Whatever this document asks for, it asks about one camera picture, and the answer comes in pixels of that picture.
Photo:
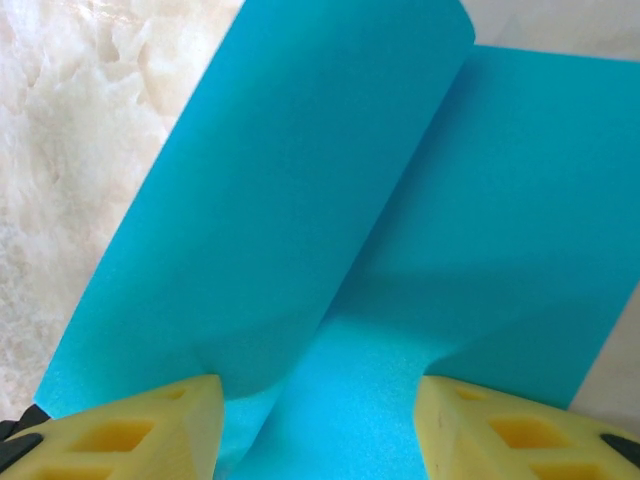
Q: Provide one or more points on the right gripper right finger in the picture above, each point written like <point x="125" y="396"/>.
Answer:
<point x="450" y="425"/>

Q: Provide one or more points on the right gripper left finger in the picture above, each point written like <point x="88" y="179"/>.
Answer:
<point x="165" y="450"/>

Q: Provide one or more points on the turquoise cloth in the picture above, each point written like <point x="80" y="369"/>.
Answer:
<point x="300" y="200"/>

